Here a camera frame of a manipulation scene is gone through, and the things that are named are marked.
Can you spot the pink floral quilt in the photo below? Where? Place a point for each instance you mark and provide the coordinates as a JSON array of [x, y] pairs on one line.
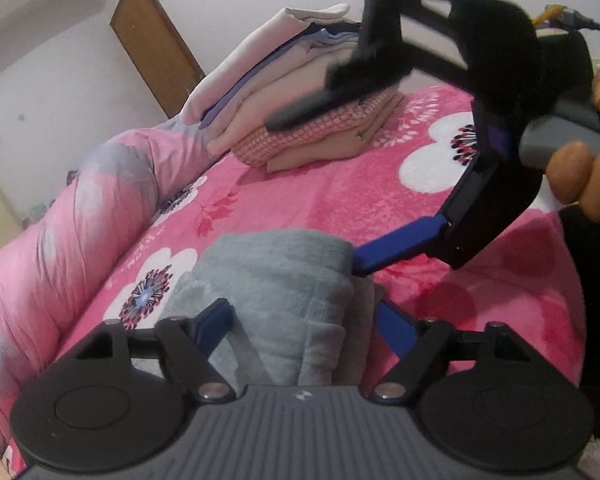
[[70, 240]]

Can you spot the person's right forearm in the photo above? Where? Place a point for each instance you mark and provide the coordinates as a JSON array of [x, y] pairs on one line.
[[597, 310]]

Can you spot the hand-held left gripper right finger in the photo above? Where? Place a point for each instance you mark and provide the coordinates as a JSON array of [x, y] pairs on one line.
[[395, 329]]

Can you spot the pink flower print blanket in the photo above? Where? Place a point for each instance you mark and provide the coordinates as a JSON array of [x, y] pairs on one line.
[[305, 200]]

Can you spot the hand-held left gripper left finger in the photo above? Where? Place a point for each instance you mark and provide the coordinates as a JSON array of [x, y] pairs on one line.
[[212, 321]]

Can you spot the brown wooden door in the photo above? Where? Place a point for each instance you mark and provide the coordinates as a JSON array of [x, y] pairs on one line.
[[155, 40]]

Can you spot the person's right hand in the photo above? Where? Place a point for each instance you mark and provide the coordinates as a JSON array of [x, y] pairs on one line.
[[595, 185]]

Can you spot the stack of folded clothes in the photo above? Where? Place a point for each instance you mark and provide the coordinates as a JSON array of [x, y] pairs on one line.
[[280, 100]]

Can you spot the grey sweatshirt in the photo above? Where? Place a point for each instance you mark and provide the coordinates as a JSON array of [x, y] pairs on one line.
[[280, 280]]

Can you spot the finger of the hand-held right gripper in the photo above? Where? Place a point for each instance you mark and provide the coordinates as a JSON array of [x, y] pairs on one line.
[[375, 25], [400, 245]]

